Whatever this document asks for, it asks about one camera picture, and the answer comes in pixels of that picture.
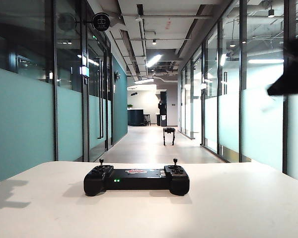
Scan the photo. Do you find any black remote control with joysticks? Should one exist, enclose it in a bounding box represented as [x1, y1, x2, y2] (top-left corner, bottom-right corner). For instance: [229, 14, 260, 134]
[83, 158, 190, 197]

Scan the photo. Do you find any black quadruped robot dog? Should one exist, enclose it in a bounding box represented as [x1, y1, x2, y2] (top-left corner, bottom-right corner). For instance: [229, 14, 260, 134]
[162, 126, 175, 146]

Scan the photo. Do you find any lit door sign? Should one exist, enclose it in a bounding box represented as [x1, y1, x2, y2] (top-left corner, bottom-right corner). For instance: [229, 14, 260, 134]
[79, 64, 90, 77]

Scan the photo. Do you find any tall black cabinet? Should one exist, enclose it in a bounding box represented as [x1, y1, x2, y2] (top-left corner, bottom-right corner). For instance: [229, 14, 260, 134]
[157, 90, 168, 127]

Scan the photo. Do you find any long linear ceiling light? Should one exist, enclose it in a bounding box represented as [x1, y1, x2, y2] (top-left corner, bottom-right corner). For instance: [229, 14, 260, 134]
[146, 54, 162, 67]
[133, 78, 154, 85]

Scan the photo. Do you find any dark bar counter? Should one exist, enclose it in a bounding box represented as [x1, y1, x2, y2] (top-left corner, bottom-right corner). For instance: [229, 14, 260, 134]
[128, 109, 145, 126]

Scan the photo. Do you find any round black hanging sign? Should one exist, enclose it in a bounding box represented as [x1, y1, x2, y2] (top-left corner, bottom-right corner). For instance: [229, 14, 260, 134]
[91, 12, 111, 31]

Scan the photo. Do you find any long vertical door handle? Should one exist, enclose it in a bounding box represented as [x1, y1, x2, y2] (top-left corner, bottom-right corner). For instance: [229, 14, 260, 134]
[96, 57, 104, 139]

